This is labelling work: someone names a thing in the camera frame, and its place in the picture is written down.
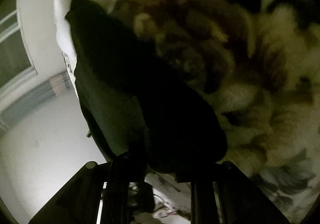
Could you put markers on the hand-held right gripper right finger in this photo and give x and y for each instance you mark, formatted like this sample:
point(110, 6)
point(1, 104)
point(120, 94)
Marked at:
point(202, 196)

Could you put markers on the dark striped sweater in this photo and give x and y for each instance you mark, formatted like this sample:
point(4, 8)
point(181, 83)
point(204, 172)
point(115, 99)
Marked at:
point(125, 83)

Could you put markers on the bed with floral sheet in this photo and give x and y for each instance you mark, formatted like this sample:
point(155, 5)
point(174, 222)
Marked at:
point(237, 63)

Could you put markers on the blue-green striped curtain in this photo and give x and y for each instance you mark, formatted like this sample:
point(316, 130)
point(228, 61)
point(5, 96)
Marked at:
point(37, 91)

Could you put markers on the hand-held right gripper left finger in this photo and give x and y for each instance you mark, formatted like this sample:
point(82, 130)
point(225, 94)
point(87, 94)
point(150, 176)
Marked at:
point(117, 189)

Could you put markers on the white framed window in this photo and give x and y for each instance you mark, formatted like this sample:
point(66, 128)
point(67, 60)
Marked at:
point(11, 38)

